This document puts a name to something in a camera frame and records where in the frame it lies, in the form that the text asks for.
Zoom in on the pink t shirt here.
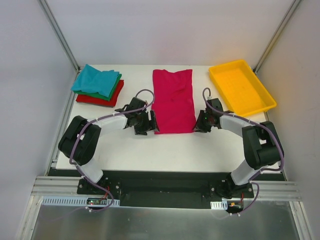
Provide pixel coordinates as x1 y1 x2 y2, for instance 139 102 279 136
151 69 196 135

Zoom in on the yellow plastic tray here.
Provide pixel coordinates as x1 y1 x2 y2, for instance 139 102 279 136
208 59 277 117

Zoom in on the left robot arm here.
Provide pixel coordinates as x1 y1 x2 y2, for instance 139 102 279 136
58 97 160 195

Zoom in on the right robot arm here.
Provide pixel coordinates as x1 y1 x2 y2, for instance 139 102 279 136
193 98 284 199

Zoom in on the folded green t shirt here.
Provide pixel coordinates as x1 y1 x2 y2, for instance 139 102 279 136
73 73 124 102

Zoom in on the folded red t shirt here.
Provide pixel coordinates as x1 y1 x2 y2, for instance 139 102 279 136
76 79 125 108

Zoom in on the folded teal t shirt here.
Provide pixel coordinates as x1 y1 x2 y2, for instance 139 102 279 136
71 64 120 96

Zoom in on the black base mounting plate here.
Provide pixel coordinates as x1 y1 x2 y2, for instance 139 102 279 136
47 167 287 210

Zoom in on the white slotted cable duct right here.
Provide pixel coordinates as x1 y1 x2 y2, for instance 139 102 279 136
210 200 228 211

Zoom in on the white slotted cable duct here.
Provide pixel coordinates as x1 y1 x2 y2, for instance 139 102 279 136
210 200 228 211
42 196 120 208

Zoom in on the aluminium right side rail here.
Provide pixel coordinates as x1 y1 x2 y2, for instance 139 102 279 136
252 72 287 176

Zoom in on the aluminium rail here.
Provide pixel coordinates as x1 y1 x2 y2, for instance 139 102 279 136
252 72 287 176
31 176 302 202
44 72 82 176

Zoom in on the aluminium left side rail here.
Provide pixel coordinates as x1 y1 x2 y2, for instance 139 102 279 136
44 72 82 176

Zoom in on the white slotted cable duct left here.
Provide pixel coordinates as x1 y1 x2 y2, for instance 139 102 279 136
42 196 120 208

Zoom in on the aluminium front rail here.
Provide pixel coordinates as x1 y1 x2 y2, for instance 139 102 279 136
31 176 302 202

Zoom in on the aluminium corner post right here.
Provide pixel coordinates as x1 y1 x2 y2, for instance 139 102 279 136
252 0 303 75

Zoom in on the aluminium corner post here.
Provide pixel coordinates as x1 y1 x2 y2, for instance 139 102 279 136
252 0 303 75
37 0 81 73

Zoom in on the aluminium corner post left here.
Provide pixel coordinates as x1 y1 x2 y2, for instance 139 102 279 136
37 0 81 73

